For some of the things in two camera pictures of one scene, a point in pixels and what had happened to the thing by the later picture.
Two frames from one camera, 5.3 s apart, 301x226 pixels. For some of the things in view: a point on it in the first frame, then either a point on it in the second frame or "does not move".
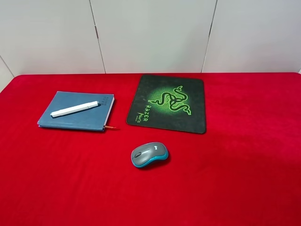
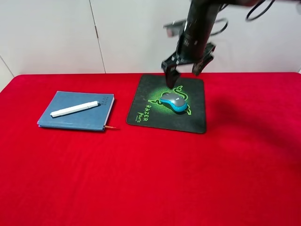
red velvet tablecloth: (245, 170) does not move
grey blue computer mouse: (144, 154) -> (177, 102)
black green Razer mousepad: (170, 103) does not move
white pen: (75, 108) does not move
